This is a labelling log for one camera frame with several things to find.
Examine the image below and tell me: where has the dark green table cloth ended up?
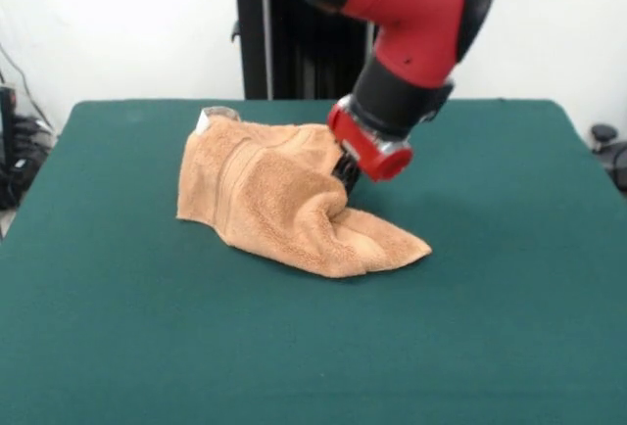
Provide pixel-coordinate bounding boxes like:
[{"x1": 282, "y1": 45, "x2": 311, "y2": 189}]
[{"x1": 0, "y1": 97, "x2": 627, "y2": 425}]

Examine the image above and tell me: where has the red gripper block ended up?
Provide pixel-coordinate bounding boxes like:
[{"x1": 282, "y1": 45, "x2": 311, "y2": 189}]
[{"x1": 326, "y1": 104, "x2": 414, "y2": 196}]

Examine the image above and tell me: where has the tan terry towel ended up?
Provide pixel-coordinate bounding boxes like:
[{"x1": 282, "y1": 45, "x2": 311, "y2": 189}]
[{"x1": 174, "y1": 106, "x2": 433, "y2": 280}]

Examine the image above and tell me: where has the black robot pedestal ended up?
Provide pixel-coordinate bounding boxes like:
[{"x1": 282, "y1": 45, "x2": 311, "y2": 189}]
[{"x1": 215, "y1": 0, "x2": 378, "y2": 101}]

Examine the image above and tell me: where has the grey caster leg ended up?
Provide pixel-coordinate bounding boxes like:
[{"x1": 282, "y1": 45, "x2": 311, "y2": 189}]
[{"x1": 590, "y1": 123, "x2": 627, "y2": 171}]

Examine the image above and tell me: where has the black equipment pile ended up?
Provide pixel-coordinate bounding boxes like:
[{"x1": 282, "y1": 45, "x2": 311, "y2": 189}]
[{"x1": 0, "y1": 84, "x2": 55, "y2": 211}]

